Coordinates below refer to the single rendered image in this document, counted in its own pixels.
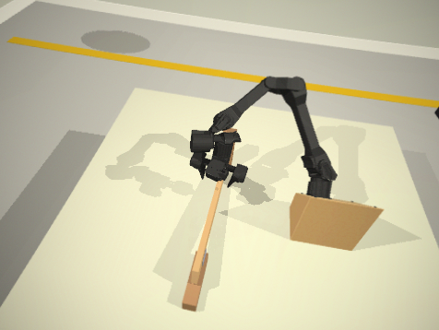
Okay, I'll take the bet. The long brown wooden bar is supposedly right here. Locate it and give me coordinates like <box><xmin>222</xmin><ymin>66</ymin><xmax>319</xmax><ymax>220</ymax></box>
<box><xmin>191</xmin><ymin>180</ymin><xmax>223</xmax><ymax>284</ymax></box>

